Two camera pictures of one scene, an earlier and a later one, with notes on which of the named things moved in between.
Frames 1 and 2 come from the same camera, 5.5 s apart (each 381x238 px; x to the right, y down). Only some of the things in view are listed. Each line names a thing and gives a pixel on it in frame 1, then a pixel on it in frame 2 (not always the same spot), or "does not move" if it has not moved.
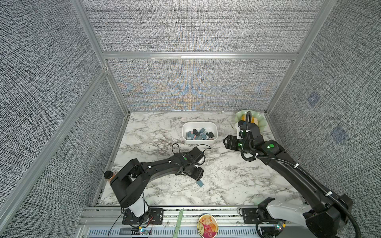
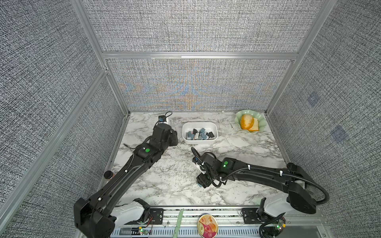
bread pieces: (253, 120) does not move
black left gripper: (198, 176) -> (173, 137)
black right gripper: (231, 141) -> (202, 182)
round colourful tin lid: (207, 226) does not move
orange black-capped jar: (109, 174) does not move
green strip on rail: (178, 223) does not move
